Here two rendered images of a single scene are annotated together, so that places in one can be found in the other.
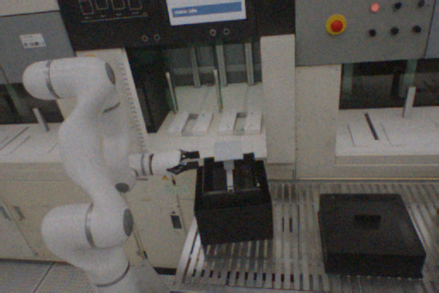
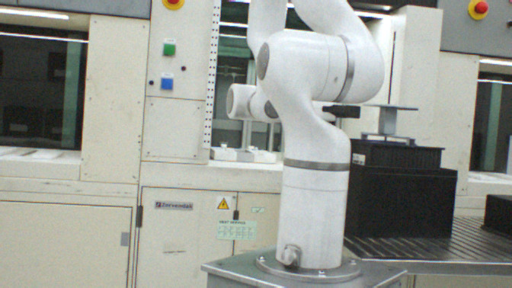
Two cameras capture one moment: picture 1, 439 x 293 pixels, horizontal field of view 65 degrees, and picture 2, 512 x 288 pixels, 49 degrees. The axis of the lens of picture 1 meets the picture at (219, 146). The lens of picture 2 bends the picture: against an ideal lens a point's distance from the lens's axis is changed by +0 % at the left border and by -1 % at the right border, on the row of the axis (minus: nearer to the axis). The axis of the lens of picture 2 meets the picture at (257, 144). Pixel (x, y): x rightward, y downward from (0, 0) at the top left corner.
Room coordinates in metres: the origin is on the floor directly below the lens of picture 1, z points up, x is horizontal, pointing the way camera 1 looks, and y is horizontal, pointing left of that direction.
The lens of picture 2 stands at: (-0.19, 0.87, 1.03)
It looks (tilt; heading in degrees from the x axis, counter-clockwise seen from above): 3 degrees down; 337
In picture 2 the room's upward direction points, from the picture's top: 5 degrees clockwise
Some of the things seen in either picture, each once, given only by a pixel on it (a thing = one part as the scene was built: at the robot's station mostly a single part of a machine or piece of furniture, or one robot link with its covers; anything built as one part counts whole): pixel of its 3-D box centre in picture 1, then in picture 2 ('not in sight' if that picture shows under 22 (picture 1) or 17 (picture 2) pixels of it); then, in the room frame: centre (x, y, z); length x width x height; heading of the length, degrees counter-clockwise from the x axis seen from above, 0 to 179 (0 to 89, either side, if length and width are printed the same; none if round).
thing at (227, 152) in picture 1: (231, 184); (383, 164); (1.04, -0.02, 0.93); 0.24 x 0.20 x 0.32; 176
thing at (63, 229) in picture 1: (86, 242); (305, 99); (0.70, 0.40, 1.07); 0.19 x 0.12 x 0.24; 85
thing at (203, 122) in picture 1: (190, 122); (241, 153); (1.66, 0.13, 0.89); 0.22 x 0.21 x 0.04; 167
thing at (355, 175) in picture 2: (233, 200); (380, 194); (1.04, -0.03, 0.85); 0.28 x 0.28 x 0.17; 86
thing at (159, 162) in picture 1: (165, 162); (309, 108); (1.05, 0.20, 1.06); 0.11 x 0.10 x 0.07; 86
